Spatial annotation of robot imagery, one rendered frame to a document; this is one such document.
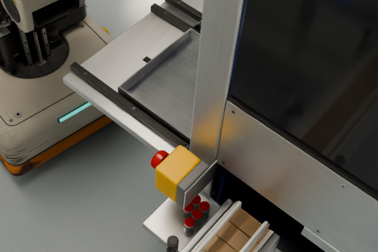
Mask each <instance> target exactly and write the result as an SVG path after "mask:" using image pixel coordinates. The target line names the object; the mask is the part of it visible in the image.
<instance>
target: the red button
mask: <svg viewBox="0 0 378 252"><path fill-rule="evenodd" d="M168 155H169V153H167V152H166V151H165V150H160V151H158V152H157V153H156V154H155V155H154V156H153V158H152V160H151V166H152V167H153V168H154V169H155V168H156V167H157V166H158V165H159V164H160V163H161V162H162V161H163V160H164V159H165V158H166V157H167V156H168Z"/></svg>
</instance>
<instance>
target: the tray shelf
mask: <svg viewBox="0 0 378 252"><path fill-rule="evenodd" d="M182 1H183V2H185V3H186V4H188V5H190V6H191V7H193V8H195V9H196V10H198V11H200V12H201V13H202V12H203V1H204V0H182ZM168 5H170V6H172V5H171V4H169V3H168V2H164V3H162V4H161V5H160V7H162V8H166V7H167V6H168ZM172 7H173V8H175V7H174V6H172ZM175 9H176V10H178V11H180V10H179V9H177V8H175ZM180 12H181V13H183V14H185V13H184V12H182V11H180ZM185 15H186V14H185ZM186 16H188V15H186ZM188 17H189V18H191V19H193V18H192V17H190V16H188ZM193 20H195V19H193ZM195 21H196V20H195ZM196 22H197V23H198V21H196ZM182 34H184V32H183V31H181V30H179V29H178V28H176V27H175V26H173V25H172V24H170V23H168V22H167V21H165V20H164V19H162V18H161V17H159V16H158V15H156V14H154V13H153V12H150V13H149V14H148V15H146V16H145V17H144V18H142V19H141V20H140V21H138V22H137V23H135V24H134V25H133V26H131V27H130V28H129V29H127V30H126V31H125V32H123V33H122V34H121V35H119V36H118V37H117V38H115V39H114V40H112V41H111V42H110V43H109V44H107V45H106V46H104V47H103V48H102V49H100V50H99V51H98V52H96V53H95V54H94V55H92V56H91V57H90V58H88V59H87V60H85V62H83V63H82V64H80V66H82V67H84V68H85V69H86V70H88V71H89V72H90V73H92V74H93V75H94V76H96V77H97V78H98V79H100V80H101V81H103V82H104V83H105V84H107V85H108V86H109V87H111V88H112V89H113V90H115V91H117V92H118V86H119V85H121V84H122V83H123V82H124V81H125V80H127V79H128V78H129V77H130V76H132V75H133V74H134V73H135V72H137V71H138V70H139V69H140V68H141V67H143V66H144V65H145V64H147V63H146V62H144V61H143V59H144V58H145V57H146V56H147V57H149V58H150V59H153V58H154V57H155V56H156V55H158V54H159V53H160V52H161V51H162V50H164V49H165V48H167V46H169V45H170V44H171V43H173V42H174V41H175V40H176V39H178V38H179V37H180V36H181V35H182ZM63 82H64V84H66V85H67V86H68V87H69V88H71V89H72V90H73V91H74V92H76V93H77V94H78V95H80V96H81V97H83V98H84V99H85V100H87V101H88V102H89V103H90V104H92V105H93V106H94V107H96V108H97V109H99V110H100V111H101V112H102V113H104V114H105V115H106V116H108V117H109V118H110V119H111V120H113V121H114V122H116V123H117V124H118V125H120V126H121V127H122V128H124V129H125V130H126V131H127V132H129V133H130V134H131V135H133V136H134V137H136V139H138V140H139V141H141V142H142V143H143V144H144V145H146V146H147V147H148V148H150V149H151V150H152V151H154V152H155V153H157V152H158V151H160V150H165V151H166V152H167V153H169V154H170V153H171V152H172V151H173V150H175V149H176V148H175V147H174V146H172V145H171V144H170V143H168V142H167V141H166V140H164V139H163V138H161V137H160V136H159V135H157V134H156V133H155V132H153V131H152V130H151V129H150V128H148V127H147V126H145V125H144V124H142V123H141V122H140V121H139V120H137V119H136V118H135V117H133V116H132V115H131V114H129V113H128V112H126V111H125V110H124V109H122V108H121V107H120V106H118V105H117V104H116V103H114V102H113V101H112V100H110V99H109V98H107V97H106V96H105V95H104V94H102V93H101V92H100V91H98V90H97V89H95V88H94V87H93V86H91V85H90V84H89V83H87V82H86V81H85V80H83V79H82V78H81V77H79V76H78V75H76V74H75V73H74V72H72V71H71V72H70V73H68V74H67V75H65V76H64V77H63Z"/></svg>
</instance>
